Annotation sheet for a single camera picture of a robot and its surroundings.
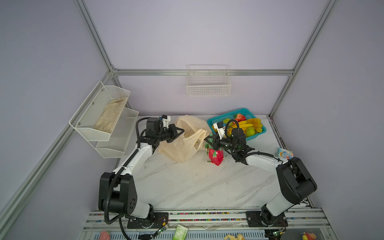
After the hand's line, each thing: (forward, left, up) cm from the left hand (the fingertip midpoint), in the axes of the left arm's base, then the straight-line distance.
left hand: (184, 130), depth 81 cm
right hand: (-4, -11, -3) cm, 12 cm away
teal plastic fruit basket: (+28, -33, -15) cm, 46 cm away
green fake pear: (+10, -43, -13) cm, 46 cm away
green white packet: (-45, 0, -22) cm, 50 cm away
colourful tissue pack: (-4, -63, -18) cm, 66 cm away
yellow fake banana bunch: (+16, -46, -10) cm, 50 cm away
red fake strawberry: (+26, -40, -16) cm, 50 cm away
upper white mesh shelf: (+3, +45, +8) cm, 46 cm away
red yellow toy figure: (-46, -59, -20) cm, 78 cm away
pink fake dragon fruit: (-12, -18, -9) cm, 23 cm away
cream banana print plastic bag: (-8, -4, +2) cm, 9 cm away
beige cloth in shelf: (+5, +41, +6) cm, 42 cm away
